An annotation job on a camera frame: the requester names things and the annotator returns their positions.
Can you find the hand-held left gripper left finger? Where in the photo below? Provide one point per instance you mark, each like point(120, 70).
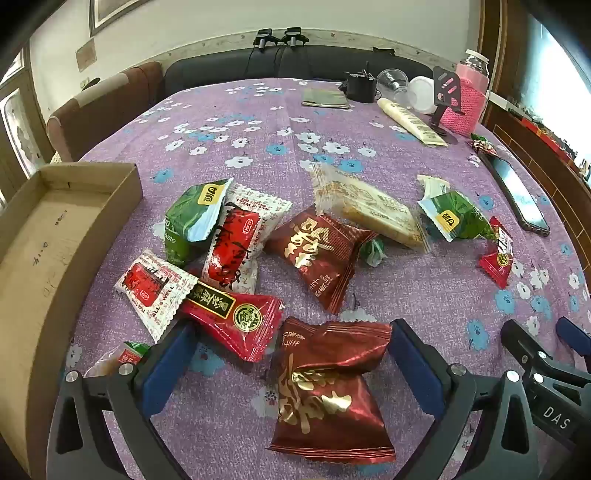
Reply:
point(168, 369)

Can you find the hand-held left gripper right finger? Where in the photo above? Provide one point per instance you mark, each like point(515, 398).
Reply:
point(415, 364)

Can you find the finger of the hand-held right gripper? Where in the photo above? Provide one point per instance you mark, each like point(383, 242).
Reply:
point(575, 334)
point(521, 339)

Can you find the small orange and green packet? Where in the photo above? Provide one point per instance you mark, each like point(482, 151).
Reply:
point(115, 360)

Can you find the small red snack packet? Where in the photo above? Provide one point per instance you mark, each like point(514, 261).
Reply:
point(497, 263)

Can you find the red packet with black label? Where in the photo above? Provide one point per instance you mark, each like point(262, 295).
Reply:
point(231, 318)

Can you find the white and red snack packet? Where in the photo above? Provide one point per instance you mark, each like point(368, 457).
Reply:
point(147, 281)
point(235, 240)

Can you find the dark red foil snack packet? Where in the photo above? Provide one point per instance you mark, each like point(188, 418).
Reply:
point(314, 249)
point(323, 397)

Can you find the green twisted wrapper candy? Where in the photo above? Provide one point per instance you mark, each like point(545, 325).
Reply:
point(373, 251)

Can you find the green snack packet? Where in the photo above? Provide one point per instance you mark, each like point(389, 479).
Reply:
point(461, 217)
point(184, 217)

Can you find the clear beige cracker packet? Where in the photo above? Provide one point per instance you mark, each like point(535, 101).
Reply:
point(369, 203)

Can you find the cardboard box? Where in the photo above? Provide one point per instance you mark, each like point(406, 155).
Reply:
point(32, 258)

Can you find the black smartphone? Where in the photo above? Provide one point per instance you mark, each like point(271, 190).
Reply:
point(517, 194)

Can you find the small red and green candy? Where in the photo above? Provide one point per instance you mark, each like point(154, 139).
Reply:
point(482, 145)

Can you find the wooden sideboard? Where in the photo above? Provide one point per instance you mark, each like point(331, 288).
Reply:
point(521, 134)

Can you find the purple floral tablecloth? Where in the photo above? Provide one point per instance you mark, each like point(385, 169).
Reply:
point(258, 152)

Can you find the cream squeeze tube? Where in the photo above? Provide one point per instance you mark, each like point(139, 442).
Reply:
point(411, 121)

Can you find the bottle in pink knitted sleeve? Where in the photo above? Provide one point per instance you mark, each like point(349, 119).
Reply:
point(468, 97)

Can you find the bright window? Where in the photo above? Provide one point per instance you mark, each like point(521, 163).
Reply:
point(558, 78)

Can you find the brown chair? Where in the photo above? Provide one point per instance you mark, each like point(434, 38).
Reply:
point(106, 115)

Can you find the black phone stand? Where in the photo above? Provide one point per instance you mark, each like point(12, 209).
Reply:
point(445, 87)

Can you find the white lidded container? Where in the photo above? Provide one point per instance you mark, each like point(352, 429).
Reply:
point(422, 94)

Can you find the green notebook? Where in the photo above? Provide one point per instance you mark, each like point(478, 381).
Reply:
point(325, 98)

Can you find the black desk container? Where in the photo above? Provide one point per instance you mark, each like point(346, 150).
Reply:
point(361, 86)

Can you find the dark sofa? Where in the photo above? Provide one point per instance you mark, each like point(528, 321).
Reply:
point(221, 69)

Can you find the black clip device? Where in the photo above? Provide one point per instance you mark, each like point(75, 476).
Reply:
point(293, 36)
point(264, 37)

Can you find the beige wall plaque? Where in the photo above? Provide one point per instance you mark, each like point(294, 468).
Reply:
point(85, 54)

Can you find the framed wall picture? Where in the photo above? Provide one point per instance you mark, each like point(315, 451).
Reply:
point(115, 11)

